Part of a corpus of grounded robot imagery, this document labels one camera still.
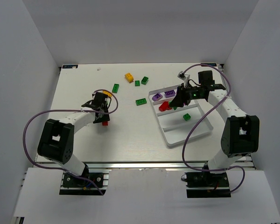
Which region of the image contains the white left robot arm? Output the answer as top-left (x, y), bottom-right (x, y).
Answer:
top-left (37, 92), bottom-right (110, 178)

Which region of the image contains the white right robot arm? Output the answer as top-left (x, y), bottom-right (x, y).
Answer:
top-left (169, 70), bottom-right (259, 174)

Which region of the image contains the yellow long lego brick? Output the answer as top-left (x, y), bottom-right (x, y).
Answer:
top-left (103, 91), bottom-right (112, 97)

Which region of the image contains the blue label right corner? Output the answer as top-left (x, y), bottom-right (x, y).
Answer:
top-left (201, 63), bottom-right (217, 67)

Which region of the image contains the blue label corner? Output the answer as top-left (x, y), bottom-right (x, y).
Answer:
top-left (62, 64), bottom-right (78, 69)
top-left (201, 63), bottom-right (217, 67)

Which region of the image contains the white divided tray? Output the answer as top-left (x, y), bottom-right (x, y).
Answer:
top-left (148, 85), bottom-right (204, 147)

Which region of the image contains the green long lego brick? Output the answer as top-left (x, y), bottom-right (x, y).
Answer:
top-left (112, 84), bottom-right (119, 93)

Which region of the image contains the green flat lego plate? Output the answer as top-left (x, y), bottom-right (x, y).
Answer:
top-left (135, 98), bottom-right (147, 106)

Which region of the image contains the green lego brick top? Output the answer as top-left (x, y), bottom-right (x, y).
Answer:
top-left (141, 76), bottom-right (149, 85)

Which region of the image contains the yellow tall lego brick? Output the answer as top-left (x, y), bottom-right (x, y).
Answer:
top-left (125, 73), bottom-right (134, 83)

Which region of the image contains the blue label left corner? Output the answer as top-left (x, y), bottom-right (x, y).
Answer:
top-left (62, 64), bottom-right (78, 69)

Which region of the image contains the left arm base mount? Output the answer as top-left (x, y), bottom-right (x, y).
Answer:
top-left (59, 169), bottom-right (110, 196)

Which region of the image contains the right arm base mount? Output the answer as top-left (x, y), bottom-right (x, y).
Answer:
top-left (181, 171), bottom-right (231, 198)

